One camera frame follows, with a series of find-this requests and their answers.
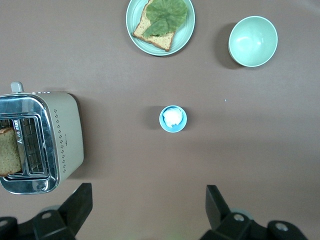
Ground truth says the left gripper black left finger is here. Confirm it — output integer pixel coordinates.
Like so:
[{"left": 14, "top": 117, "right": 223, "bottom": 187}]
[{"left": 32, "top": 182, "right": 94, "bottom": 240}]

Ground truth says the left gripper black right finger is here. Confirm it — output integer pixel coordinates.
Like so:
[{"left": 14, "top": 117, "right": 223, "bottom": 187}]
[{"left": 199, "top": 184, "right": 271, "bottom": 240}]

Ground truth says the blue plastic cup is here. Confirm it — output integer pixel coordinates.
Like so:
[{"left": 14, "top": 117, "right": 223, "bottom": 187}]
[{"left": 158, "top": 105, "right": 188, "bottom": 133}]

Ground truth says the beige and chrome toaster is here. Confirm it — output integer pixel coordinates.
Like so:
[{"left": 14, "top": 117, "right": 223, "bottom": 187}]
[{"left": 0, "top": 81, "right": 85, "bottom": 196}]

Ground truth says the brown bread slice in toaster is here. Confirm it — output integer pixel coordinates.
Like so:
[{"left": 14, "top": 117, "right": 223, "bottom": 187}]
[{"left": 0, "top": 126, "right": 23, "bottom": 178}]

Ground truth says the pale green bowl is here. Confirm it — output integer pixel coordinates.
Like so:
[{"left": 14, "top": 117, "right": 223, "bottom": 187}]
[{"left": 227, "top": 15, "right": 279, "bottom": 68}]

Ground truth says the pale green plate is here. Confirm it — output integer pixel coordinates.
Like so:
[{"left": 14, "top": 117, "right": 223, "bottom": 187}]
[{"left": 125, "top": 0, "right": 196, "bottom": 57}]

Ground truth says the brown bread slice with lettuce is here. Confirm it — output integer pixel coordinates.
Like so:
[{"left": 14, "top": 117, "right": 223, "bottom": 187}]
[{"left": 132, "top": 0, "right": 176, "bottom": 53}]

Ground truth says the green lettuce leaf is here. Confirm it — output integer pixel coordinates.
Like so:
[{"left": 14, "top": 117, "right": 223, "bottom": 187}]
[{"left": 142, "top": 0, "right": 189, "bottom": 38}]

